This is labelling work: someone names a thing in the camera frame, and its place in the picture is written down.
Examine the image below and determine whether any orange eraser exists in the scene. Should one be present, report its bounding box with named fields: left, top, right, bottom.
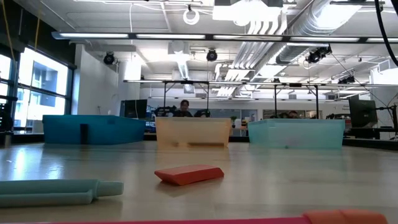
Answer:
left=154, top=164, right=224, bottom=187

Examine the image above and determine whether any teal pen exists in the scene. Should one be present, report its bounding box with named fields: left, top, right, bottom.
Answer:
left=0, top=178, right=124, bottom=209

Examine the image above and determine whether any pink pencil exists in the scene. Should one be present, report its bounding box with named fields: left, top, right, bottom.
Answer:
left=30, top=210, right=389, bottom=224

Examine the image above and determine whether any orange translucent plastic bin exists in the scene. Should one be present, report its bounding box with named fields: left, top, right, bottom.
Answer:
left=155, top=116, right=232, bottom=149

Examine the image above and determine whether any black computer monitor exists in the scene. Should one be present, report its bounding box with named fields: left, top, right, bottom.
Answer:
left=348, top=98, right=378, bottom=123
left=119, top=99, right=149, bottom=118

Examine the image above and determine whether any long ceiling light strip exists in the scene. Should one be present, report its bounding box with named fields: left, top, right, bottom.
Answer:
left=51, top=30, right=398, bottom=44

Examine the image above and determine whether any blue plastic bin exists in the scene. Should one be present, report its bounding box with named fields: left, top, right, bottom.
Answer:
left=42, top=114, right=146, bottom=146

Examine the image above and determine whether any teal translucent plastic bin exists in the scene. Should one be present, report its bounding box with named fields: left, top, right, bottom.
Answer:
left=248, top=118, right=346, bottom=149

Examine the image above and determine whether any large window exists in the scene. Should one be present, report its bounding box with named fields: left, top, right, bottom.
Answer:
left=0, top=46, right=75, bottom=133

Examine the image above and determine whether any black metal rig frame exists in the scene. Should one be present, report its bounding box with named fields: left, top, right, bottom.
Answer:
left=273, top=82, right=320, bottom=119
left=162, top=80, right=210, bottom=118

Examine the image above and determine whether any white ring lamp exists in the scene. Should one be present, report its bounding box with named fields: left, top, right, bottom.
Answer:
left=182, top=7, right=200, bottom=26

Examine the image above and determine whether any silver ventilation duct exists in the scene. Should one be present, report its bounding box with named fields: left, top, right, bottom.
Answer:
left=275, top=0, right=366, bottom=65

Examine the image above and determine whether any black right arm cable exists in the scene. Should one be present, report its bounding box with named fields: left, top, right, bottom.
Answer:
left=374, top=0, right=398, bottom=68

